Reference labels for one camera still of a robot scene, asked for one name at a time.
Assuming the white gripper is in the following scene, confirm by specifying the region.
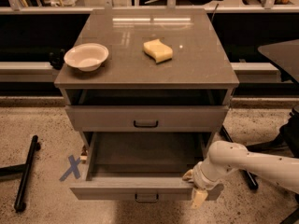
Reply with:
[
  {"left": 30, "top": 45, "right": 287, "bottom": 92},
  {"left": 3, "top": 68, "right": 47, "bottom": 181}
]
[{"left": 191, "top": 161, "right": 226, "bottom": 209}]

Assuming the grey drawer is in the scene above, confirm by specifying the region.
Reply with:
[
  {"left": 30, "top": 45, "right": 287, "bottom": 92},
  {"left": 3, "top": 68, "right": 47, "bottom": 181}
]
[
  {"left": 65, "top": 105, "right": 228, "bottom": 132},
  {"left": 71, "top": 132, "right": 213, "bottom": 203}
]

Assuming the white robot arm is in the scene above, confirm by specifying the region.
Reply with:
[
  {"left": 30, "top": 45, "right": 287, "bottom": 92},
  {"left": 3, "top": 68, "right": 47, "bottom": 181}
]
[{"left": 192, "top": 141, "right": 299, "bottom": 208}]

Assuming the grey drawer cabinet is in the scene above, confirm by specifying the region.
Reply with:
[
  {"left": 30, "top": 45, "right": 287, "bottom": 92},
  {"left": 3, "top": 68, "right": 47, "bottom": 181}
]
[{"left": 54, "top": 7, "right": 240, "bottom": 161}]

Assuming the grey top drawer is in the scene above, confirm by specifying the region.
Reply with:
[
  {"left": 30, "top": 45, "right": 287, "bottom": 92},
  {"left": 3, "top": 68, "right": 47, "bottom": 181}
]
[{"left": 65, "top": 105, "right": 228, "bottom": 132}]

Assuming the blue tape cross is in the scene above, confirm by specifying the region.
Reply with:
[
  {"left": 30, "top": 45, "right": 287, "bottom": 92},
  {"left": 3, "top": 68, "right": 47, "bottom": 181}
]
[{"left": 59, "top": 155, "right": 80, "bottom": 182}]

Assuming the yellow sponge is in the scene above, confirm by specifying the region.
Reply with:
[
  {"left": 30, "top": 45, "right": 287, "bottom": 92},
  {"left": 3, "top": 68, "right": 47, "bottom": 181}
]
[{"left": 143, "top": 39, "right": 173, "bottom": 63}]

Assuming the dark round table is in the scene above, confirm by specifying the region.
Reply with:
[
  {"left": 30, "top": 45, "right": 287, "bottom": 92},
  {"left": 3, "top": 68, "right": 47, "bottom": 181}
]
[{"left": 258, "top": 39, "right": 299, "bottom": 83}]

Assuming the white bowl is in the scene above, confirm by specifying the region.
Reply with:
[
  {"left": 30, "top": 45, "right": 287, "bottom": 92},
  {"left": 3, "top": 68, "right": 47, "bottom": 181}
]
[{"left": 64, "top": 43, "right": 109, "bottom": 72}]

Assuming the black stand leg left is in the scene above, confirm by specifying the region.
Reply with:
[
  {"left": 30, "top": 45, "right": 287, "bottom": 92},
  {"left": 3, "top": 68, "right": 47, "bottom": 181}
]
[{"left": 0, "top": 135, "right": 40, "bottom": 213}]

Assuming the black clamp knob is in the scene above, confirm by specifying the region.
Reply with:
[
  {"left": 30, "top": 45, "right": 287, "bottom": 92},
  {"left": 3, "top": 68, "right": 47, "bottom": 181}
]
[{"left": 49, "top": 49, "right": 64, "bottom": 70}]

